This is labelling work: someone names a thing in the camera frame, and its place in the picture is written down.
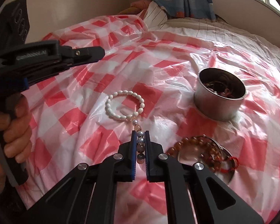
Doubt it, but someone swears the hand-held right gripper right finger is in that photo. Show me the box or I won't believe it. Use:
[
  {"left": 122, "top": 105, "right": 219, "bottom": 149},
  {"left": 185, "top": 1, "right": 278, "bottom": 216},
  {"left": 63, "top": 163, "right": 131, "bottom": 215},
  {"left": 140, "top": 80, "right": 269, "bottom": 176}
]
[{"left": 144, "top": 131, "right": 265, "bottom": 224}]

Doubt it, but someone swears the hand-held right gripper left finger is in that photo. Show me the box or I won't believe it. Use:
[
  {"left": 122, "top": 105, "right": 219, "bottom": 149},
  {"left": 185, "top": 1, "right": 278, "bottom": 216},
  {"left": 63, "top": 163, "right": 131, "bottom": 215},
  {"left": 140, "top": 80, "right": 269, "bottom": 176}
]
[{"left": 26, "top": 131, "right": 138, "bottom": 224}]

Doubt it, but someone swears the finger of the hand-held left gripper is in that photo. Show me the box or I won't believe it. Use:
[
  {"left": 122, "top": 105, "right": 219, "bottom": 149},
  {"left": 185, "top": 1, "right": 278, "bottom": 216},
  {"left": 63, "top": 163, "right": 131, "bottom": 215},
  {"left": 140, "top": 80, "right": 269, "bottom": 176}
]
[
  {"left": 14, "top": 63, "right": 71, "bottom": 85},
  {"left": 14, "top": 40, "right": 106, "bottom": 69}
]

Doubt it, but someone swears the grey pearl bead bracelet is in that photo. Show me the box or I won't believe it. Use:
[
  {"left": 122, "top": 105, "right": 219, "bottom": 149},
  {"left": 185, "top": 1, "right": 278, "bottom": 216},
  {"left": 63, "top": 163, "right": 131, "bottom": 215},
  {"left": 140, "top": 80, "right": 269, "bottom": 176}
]
[{"left": 131, "top": 119, "right": 146, "bottom": 166}]

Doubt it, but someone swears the amber bead bracelet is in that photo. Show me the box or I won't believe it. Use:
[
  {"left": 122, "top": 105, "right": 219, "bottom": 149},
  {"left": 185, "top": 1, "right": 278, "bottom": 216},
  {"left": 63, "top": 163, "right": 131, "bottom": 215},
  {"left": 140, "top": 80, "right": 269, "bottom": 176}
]
[{"left": 166, "top": 136, "right": 227, "bottom": 168}]

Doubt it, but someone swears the silver tin lid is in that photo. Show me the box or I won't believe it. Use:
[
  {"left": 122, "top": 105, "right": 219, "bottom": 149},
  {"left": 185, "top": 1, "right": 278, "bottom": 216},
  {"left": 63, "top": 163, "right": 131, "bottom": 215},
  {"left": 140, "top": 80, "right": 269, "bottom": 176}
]
[{"left": 177, "top": 136, "right": 235, "bottom": 185}]

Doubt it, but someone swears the white bead bracelet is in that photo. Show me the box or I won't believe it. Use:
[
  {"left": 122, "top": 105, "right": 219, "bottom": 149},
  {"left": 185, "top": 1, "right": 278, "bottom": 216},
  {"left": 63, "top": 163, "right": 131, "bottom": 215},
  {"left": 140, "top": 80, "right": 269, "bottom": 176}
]
[{"left": 105, "top": 90, "right": 145, "bottom": 122}]

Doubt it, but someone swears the silver metal tin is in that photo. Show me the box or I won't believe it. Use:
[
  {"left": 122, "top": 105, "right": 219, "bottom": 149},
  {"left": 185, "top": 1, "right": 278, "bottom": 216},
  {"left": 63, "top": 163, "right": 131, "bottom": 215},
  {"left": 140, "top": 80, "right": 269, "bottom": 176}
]
[{"left": 194, "top": 68, "right": 247, "bottom": 122}]

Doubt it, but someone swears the thin red cord bracelet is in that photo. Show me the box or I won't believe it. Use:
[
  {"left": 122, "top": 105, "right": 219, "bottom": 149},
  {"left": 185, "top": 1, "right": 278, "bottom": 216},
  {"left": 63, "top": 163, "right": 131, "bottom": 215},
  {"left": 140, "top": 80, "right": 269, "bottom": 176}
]
[{"left": 220, "top": 156, "right": 239, "bottom": 172}]

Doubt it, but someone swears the person's left hand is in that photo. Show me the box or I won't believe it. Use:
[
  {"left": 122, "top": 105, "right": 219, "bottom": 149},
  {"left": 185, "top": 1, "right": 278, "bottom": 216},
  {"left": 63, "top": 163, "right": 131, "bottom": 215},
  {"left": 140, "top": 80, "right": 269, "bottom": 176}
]
[{"left": 0, "top": 95, "right": 33, "bottom": 195}]

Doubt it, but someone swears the red white checked plastic sheet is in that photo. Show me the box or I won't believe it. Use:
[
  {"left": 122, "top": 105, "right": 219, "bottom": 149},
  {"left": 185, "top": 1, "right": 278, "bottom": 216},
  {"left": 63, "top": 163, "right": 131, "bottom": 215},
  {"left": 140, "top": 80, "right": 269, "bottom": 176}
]
[{"left": 21, "top": 14, "right": 280, "bottom": 224}]

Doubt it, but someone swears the orange cloth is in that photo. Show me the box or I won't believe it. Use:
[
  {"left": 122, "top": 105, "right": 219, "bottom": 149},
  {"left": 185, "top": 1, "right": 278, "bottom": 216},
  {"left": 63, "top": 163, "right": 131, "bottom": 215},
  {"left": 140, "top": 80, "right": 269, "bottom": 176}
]
[{"left": 118, "top": 0, "right": 152, "bottom": 15}]

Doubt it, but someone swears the white striped pillow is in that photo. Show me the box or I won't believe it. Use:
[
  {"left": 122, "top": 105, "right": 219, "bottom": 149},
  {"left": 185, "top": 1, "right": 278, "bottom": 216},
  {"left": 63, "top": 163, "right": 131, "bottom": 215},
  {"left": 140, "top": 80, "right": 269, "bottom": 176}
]
[{"left": 140, "top": 1, "right": 169, "bottom": 31}]

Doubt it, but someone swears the beige striped bedsheet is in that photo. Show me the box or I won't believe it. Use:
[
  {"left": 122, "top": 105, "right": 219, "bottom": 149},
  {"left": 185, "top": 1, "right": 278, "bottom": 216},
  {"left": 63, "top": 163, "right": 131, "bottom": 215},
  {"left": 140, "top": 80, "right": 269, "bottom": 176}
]
[{"left": 145, "top": 16, "right": 280, "bottom": 61}]

